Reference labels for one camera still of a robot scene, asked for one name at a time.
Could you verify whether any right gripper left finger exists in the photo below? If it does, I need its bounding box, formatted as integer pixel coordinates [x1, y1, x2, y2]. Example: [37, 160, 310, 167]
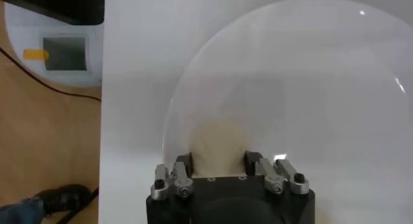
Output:
[150, 152, 194, 201]

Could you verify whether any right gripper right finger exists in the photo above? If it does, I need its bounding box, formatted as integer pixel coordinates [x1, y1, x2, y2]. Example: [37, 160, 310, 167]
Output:
[244, 150, 310, 196]

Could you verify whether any white steamed baozi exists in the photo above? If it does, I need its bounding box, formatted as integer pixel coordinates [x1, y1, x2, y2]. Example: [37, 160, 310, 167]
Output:
[190, 120, 251, 178]

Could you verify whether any white rounded robot base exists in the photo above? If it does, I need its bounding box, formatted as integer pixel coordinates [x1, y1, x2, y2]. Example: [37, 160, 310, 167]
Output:
[5, 2, 105, 89]

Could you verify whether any white round plate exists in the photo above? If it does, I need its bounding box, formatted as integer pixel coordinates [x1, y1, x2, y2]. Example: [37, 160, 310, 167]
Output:
[163, 0, 413, 224]

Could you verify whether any black shoe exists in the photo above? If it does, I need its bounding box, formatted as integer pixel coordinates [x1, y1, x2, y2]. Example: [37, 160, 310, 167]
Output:
[34, 183, 93, 216]

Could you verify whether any blue trouser leg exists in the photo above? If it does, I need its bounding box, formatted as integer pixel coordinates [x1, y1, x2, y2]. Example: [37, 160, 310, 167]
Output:
[0, 198, 46, 224]

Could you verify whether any black robot body panel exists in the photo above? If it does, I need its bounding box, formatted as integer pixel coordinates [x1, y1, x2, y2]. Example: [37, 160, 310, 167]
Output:
[0, 0, 106, 26]

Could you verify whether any thin black floor cable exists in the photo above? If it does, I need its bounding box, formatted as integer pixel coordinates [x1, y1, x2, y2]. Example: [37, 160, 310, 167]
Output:
[0, 46, 103, 103]

